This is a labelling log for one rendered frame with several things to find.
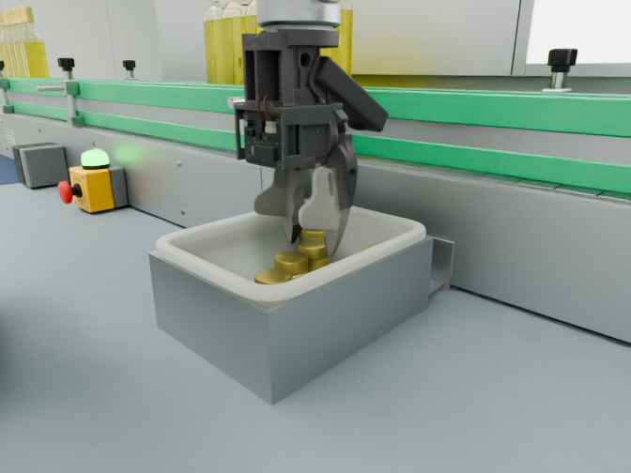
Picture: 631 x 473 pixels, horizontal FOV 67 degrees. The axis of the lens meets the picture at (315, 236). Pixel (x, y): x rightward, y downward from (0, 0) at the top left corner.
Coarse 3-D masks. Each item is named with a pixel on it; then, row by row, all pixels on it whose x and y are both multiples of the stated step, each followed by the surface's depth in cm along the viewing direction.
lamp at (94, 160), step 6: (90, 150) 84; (96, 150) 84; (84, 156) 82; (90, 156) 82; (96, 156) 82; (102, 156) 83; (84, 162) 83; (90, 162) 82; (96, 162) 82; (102, 162) 83; (108, 162) 85; (84, 168) 83; (90, 168) 82; (96, 168) 83; (102, 168) 83
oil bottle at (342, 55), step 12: (348, 0) 64; (348, 12) 65; (348, 24) 65; (348, 36) 66; (324, 48) 64; (336, 48) 65; (348, 48) 66; (336, 60) 65; (348, 60) 67; (348, 72) 67
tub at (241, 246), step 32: (224, 224) 49; (256, 224) 52; (352, 224) 54; (384, 224) 51; (416, 224) 48; (192, 256) 40; (224, 256) 50; (256, 256) 53; (352, 256) 40; (384, 256) 42; (256, 288) 34; (288, 288) 34
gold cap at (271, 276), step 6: (264, 270) 44; (270, 270) 44; (276, 270) 44; (282, 270) 44; (258, 276) 43; (264, 276) 43; (270, 276) 43; (276, 276) 43; (282, 276) 43; (288, 276) 43; (258, 282) 42; (264, 282) 42; (270, 282) 42; (276, 282) 42; (282, 282) 42
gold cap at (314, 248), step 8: (304, 240) 52; (312, 240) 52; (320, 240) 52; (304, 248) 50; (312, 248) 50; (320, 248) 50; (312, 256) 50; (320, 256) 50; (312, 264) 50; (320, 264) 50; (328, 264) 51
